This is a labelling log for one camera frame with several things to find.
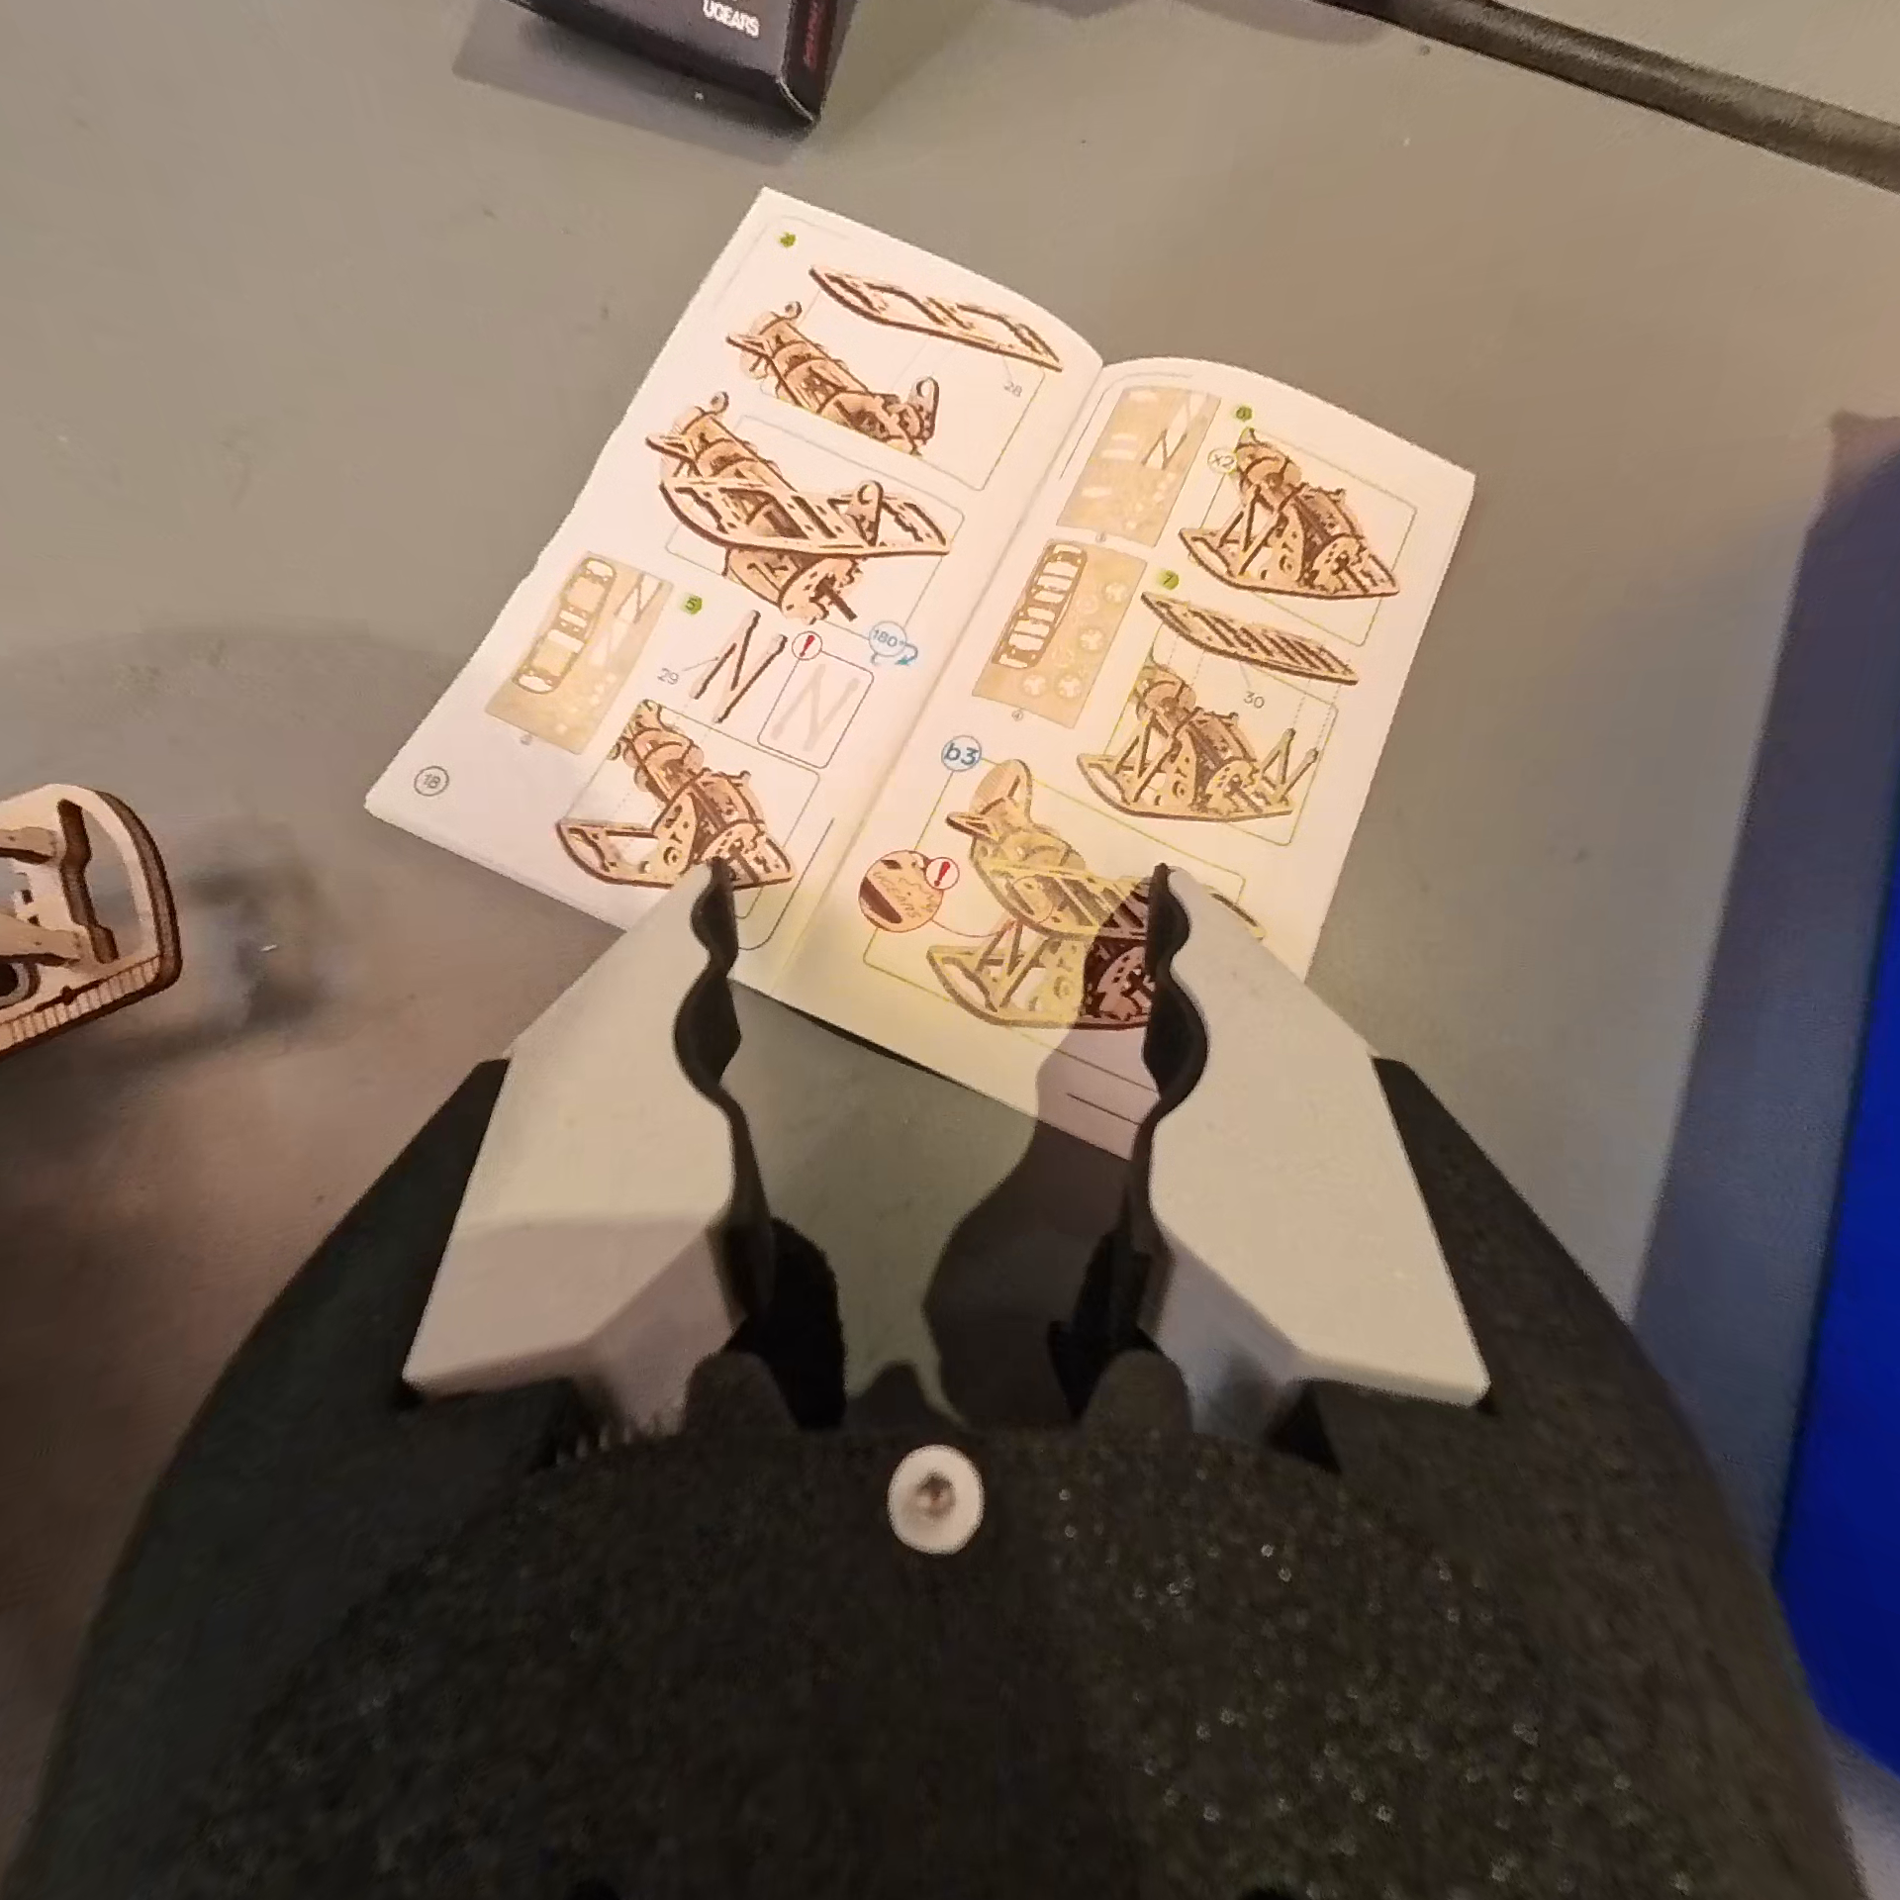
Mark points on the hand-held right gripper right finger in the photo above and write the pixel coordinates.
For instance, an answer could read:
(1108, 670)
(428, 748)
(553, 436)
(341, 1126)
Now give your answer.
(1293, 1189)

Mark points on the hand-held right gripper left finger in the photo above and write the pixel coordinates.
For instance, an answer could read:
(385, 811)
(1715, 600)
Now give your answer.
(578, 1189)

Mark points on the wooden model airplane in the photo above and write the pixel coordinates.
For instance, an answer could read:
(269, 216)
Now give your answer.
(66, 920)

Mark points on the model instruction booklet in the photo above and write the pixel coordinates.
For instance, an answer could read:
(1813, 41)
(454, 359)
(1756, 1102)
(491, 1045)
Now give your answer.
(890, 594)

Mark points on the grey desk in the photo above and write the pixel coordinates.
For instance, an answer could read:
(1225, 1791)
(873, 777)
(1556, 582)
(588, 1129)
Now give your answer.
(298, 373)

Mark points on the blue plastic bin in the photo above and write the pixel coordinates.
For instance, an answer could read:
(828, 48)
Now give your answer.
(1846, 1112)

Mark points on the black cardboard box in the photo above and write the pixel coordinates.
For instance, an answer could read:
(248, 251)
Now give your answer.
(669, 47)

